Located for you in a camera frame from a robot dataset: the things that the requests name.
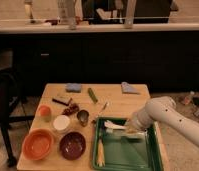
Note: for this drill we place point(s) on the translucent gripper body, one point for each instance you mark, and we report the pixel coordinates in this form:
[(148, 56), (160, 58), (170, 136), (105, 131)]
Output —
[(129, 128)]

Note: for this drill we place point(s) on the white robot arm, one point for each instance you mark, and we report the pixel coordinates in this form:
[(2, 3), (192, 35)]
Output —
[(163, 109)]

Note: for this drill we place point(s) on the green plastic tray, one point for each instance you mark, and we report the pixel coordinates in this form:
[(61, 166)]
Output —
[(126, 154)]

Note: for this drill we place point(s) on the metal spoon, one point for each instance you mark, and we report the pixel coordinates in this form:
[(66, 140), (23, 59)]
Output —
[(104, 107)]

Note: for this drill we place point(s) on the grey folded cloth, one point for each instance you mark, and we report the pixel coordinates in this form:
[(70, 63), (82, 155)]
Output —
[(128, 89)]

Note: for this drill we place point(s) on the yellow corn cob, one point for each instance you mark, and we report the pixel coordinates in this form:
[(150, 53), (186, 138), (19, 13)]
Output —
[(100, 154)]

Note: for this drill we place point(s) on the green cucumber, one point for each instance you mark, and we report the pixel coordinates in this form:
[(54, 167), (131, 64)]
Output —
[(92, 95)]

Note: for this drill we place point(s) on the small metal cup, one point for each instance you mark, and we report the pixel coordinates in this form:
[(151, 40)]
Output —
[(83, 117)]

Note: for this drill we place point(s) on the brown dried food piece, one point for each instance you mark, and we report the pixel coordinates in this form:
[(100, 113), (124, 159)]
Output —
[(73, 108)]

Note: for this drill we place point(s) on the dark purple bowl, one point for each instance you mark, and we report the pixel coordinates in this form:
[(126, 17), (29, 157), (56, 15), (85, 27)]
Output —
[(72, 145)]

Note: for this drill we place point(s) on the white round container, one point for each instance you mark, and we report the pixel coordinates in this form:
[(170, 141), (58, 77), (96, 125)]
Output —
[(61, 123)]

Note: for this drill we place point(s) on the blue sponge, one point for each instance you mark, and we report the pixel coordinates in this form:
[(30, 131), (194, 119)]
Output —
[(73, 87)]

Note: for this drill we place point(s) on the black rectangular bar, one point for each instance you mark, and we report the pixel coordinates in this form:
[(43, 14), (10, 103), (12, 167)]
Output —
[(65, 101)]

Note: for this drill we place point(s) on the orange plastic cup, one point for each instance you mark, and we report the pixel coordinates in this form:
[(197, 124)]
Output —
[(45, 112)]

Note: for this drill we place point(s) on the orange bowl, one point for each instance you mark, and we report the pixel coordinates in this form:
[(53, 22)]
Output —
[(37, 144)]

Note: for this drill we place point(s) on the black chair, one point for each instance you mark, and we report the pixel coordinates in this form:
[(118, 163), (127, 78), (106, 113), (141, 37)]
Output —
[(6, 119)]

